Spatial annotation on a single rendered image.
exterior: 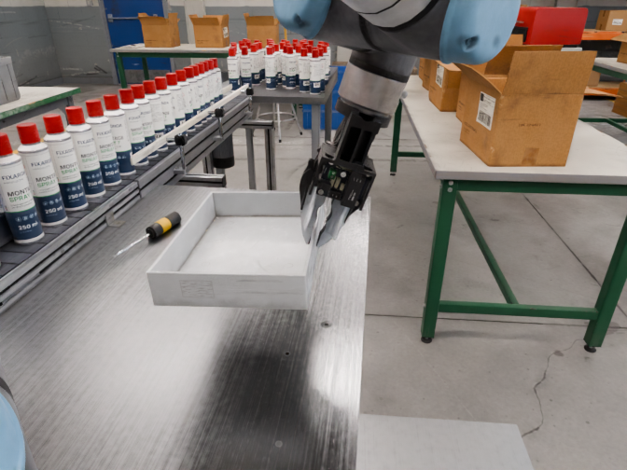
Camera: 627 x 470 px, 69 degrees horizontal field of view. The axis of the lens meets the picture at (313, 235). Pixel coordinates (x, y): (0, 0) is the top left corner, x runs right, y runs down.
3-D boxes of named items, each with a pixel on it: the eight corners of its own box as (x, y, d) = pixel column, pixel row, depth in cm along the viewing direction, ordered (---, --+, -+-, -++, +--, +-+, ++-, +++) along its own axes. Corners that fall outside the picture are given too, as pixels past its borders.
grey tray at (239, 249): (215, 217, 83) (210, 191, 80) (324, 217, 81) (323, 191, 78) (154, 305, 59) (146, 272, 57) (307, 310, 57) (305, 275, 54)
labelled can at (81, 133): (90, 190, 110) (69, 104, 101) (110, 191, 110) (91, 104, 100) (77, 199, 106) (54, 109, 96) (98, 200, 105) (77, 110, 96)
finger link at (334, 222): (314, 261, 63) (334, 202, 59) (315, 241, 68) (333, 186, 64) (336, 267, 63) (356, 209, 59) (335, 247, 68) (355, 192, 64)
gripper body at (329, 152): (304, 199, 57) (336, 105, 51) (307, 175, 64) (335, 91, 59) (361, 216, 58) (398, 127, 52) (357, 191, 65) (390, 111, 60)
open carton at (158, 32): (137, 48, 541) (132, 13, 523) (155, 44, 582) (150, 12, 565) (170, 48, 535) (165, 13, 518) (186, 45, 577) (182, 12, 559)
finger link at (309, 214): (285, 252, 62) (309, 194, 58) (289, 233, 68) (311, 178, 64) (307, 259, 63) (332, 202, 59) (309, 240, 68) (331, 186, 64)
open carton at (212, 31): (188, 48, 537) (185, 13, 520) (202, 45, 574) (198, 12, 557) (224, 48, 532) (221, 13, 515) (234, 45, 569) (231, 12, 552)
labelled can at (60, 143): (72, 202, 104) (48, 112, 94) (92, 203, 103) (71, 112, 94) (57, 212, 99) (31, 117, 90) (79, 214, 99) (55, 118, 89)
